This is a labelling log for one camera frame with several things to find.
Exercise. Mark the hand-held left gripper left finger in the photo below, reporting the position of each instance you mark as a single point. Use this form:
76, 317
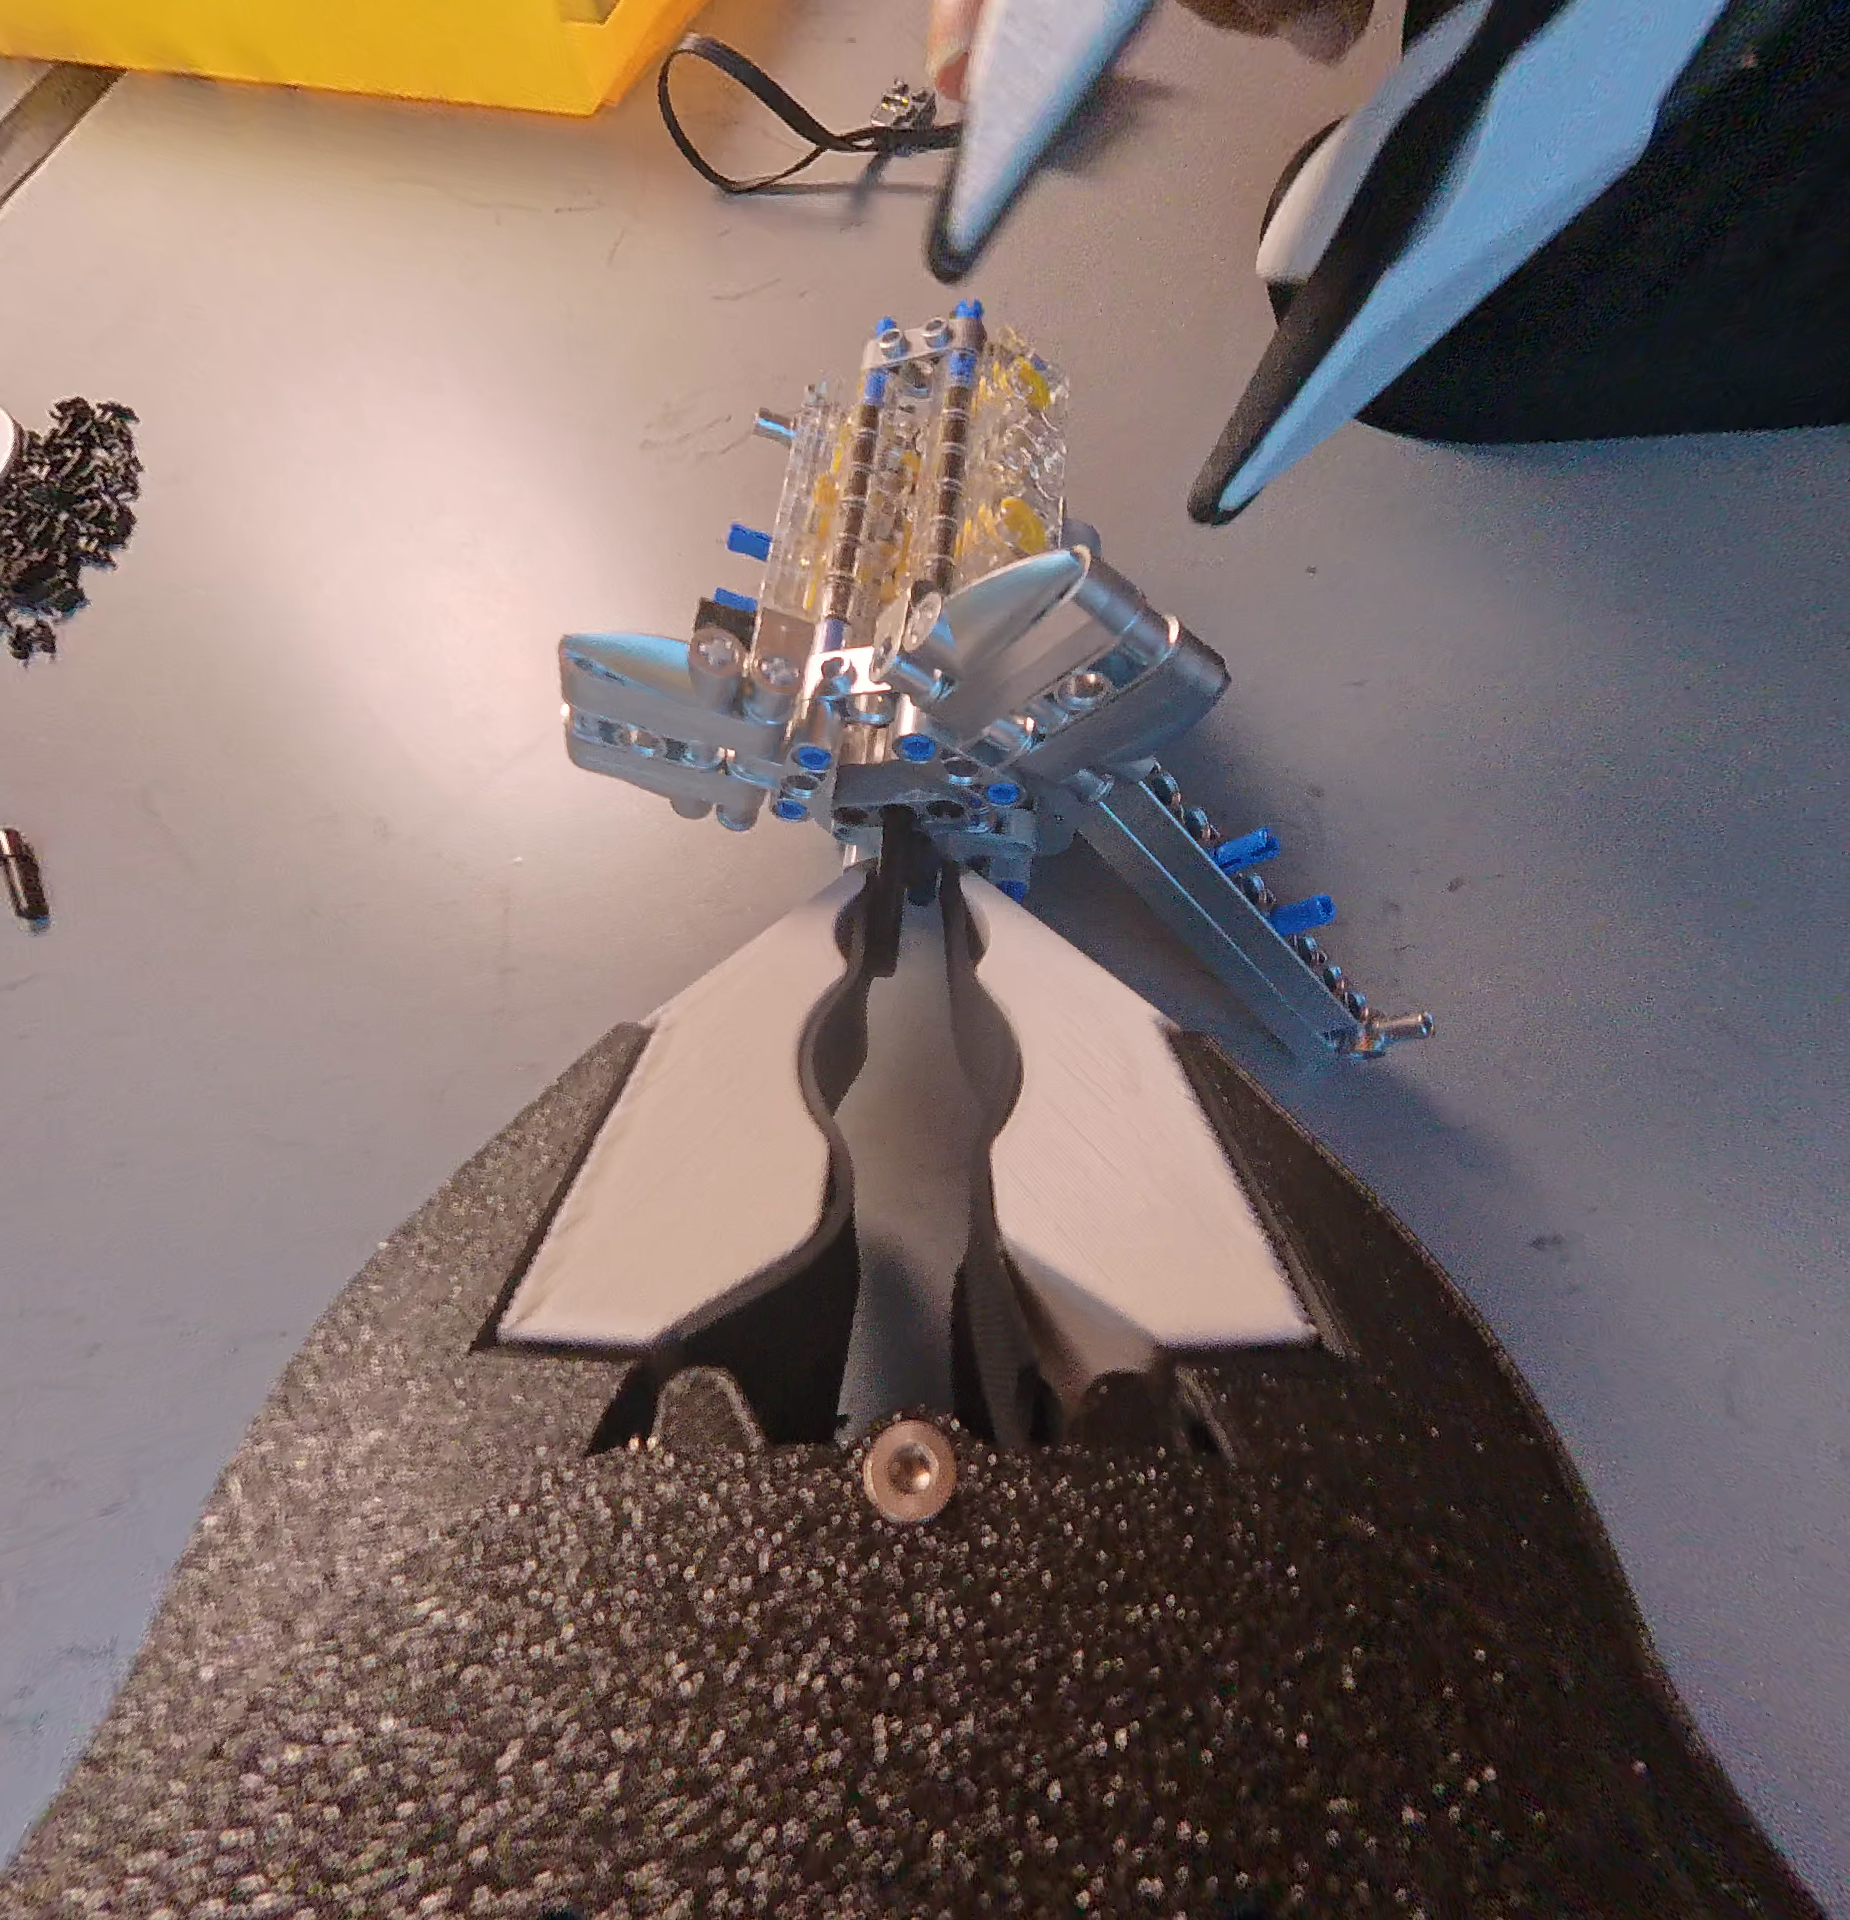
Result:
700, 1172

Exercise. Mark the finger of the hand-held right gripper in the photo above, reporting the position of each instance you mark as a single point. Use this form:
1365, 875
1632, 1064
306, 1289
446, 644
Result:
1527, 121
1030, 91

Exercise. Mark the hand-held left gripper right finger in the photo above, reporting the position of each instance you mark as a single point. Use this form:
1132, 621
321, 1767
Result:
1149, 1184

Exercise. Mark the toy brick engine model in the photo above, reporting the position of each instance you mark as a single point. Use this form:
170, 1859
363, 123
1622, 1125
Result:
925, 629

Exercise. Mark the grey desk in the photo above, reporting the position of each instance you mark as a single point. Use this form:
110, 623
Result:
266, 1050

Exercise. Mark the large yellow plastic bin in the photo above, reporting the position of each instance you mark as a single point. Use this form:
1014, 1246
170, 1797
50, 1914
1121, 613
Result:
296, 46

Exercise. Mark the pile of black pins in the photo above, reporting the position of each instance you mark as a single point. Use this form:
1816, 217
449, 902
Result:
40, 527

